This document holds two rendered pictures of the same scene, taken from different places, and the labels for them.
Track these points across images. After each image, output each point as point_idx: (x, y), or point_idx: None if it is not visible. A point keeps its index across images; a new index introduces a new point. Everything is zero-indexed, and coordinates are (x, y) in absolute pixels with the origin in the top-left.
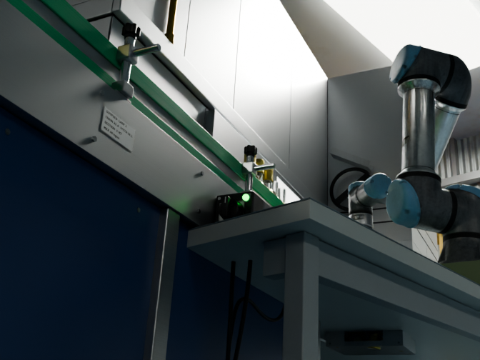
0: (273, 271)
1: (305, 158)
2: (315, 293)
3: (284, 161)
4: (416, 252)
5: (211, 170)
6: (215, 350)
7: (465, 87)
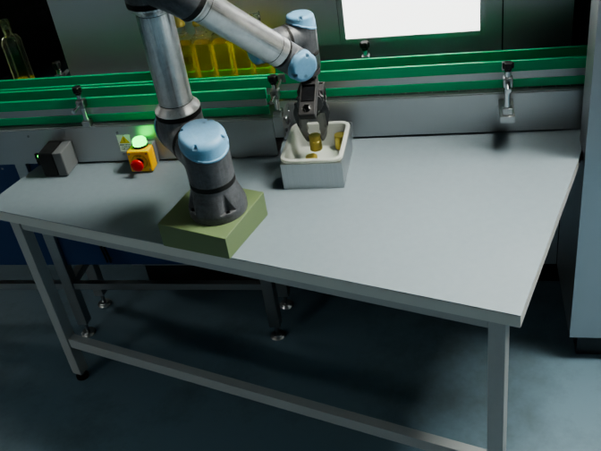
0: None
1: None
2: (22, 239)
3: None
4: (66, 225)
5: (46, 122)
6: None
7: (160, 8)
